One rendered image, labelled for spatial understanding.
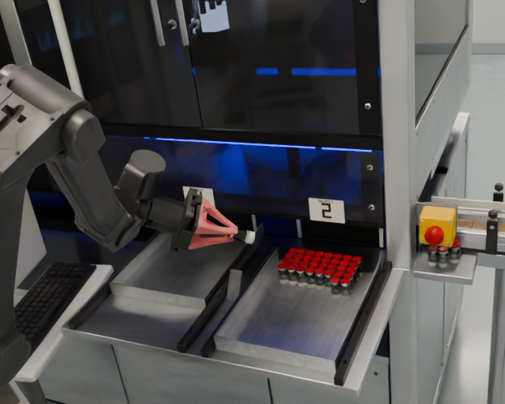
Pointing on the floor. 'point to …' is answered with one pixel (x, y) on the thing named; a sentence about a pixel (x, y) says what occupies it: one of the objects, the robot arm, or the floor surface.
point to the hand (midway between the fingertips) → (230, 232)
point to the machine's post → (400, 186)
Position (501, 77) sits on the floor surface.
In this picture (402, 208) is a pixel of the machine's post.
